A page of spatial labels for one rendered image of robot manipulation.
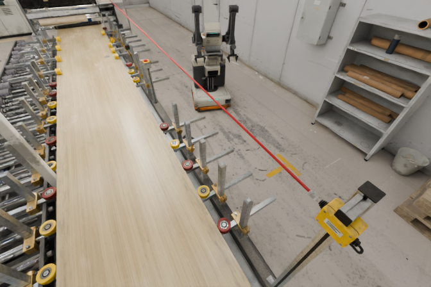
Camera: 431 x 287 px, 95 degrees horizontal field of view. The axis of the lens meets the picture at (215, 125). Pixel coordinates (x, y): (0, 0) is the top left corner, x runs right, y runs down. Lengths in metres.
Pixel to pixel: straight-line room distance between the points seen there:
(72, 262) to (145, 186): 0.50
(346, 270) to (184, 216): 1.61
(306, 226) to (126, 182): 1.78
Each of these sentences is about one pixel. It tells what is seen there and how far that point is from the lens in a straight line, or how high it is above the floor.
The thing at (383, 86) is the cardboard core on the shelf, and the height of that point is 0.96.
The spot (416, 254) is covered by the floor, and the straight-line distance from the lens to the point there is 2.86.
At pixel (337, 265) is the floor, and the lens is 2.40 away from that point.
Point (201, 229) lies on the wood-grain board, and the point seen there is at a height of 0.90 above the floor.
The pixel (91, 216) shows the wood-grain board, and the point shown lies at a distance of 1.48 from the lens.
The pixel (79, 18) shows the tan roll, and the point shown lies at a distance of 5.24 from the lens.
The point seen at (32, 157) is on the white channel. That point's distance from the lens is 1.65.
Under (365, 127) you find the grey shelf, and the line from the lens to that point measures 3.66.
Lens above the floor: 2.08
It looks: 41 degrees down
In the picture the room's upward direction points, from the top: 1 degrees clockwise
